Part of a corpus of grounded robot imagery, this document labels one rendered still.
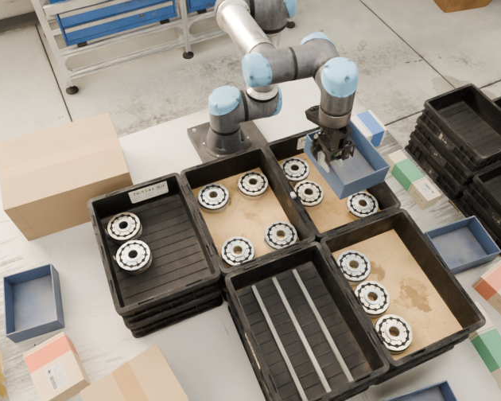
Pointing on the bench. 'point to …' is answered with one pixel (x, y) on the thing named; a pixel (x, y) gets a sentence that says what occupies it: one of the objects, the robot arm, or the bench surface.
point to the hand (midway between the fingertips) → (324, 162)
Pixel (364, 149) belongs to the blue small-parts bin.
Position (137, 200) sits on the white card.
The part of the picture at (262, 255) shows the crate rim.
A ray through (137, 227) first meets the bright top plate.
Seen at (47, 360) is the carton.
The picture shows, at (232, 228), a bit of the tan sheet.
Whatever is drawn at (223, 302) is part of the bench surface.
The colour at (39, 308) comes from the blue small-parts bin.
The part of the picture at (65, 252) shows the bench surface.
